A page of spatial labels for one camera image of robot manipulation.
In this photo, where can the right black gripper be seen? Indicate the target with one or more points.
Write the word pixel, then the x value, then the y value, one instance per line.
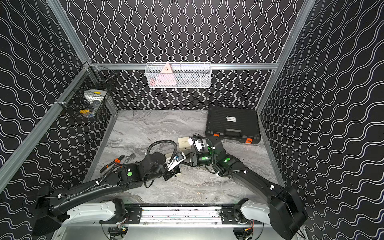
pixel 194 159

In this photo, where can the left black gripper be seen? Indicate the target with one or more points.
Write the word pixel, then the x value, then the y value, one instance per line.
pixel 172 173

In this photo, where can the cream jewelry box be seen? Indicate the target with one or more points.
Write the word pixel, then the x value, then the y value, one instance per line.
pixel 184 143

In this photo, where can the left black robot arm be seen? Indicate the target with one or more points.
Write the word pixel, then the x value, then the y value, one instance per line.
pixel 52 205

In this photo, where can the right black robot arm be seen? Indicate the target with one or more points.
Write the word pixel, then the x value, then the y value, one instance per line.
pixel 286 211

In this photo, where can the orange black pliers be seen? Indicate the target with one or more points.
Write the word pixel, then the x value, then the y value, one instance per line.
pixel 114 162

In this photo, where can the black plastic tool case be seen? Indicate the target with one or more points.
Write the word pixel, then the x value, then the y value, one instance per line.
pixel 233 124

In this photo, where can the pink triangular card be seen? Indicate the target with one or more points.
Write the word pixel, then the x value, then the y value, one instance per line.
pixel 166 77

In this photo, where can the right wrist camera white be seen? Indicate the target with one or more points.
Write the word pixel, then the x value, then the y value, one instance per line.
pixel 197 144

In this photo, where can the orange handled adjustable wrench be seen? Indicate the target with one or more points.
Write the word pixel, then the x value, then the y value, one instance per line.
pixel 129 158

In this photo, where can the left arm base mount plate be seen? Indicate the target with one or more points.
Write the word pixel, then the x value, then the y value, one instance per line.
pixel 124 216

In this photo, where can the aluminium front rail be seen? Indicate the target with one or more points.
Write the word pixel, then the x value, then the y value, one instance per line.
pixel 158 216

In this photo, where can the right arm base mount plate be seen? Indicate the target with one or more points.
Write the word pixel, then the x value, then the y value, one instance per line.
pixel 230 216

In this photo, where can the white wire wall basket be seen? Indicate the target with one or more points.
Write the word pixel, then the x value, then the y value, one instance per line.
pixel 188 75

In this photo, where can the black wire corner basket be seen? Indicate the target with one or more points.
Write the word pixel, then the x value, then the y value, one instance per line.
pixel 90 95

